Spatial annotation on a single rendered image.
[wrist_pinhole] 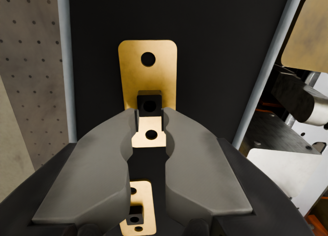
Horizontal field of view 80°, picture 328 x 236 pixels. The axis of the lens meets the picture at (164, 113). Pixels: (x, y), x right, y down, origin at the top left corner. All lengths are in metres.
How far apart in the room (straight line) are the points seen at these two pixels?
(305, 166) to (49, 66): 0.65
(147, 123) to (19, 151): 1.84
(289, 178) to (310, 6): 0.21
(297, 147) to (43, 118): 0.71
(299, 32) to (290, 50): 0.02
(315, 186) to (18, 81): 0.84
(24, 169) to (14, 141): 0.30
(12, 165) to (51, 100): 1.42
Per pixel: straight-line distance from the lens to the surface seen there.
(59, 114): 0.74
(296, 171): 0.32
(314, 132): 0.47
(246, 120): 0.17
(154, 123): 0.15
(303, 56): 0.28
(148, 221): 0.24
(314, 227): 0.69
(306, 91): 0.30
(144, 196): 0.21
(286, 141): 0.31
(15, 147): 1.96
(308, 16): 0.27
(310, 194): 0.59
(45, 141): 0.83
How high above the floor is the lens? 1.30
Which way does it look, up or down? 62 degrees down
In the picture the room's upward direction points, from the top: 174 degrees clockwise
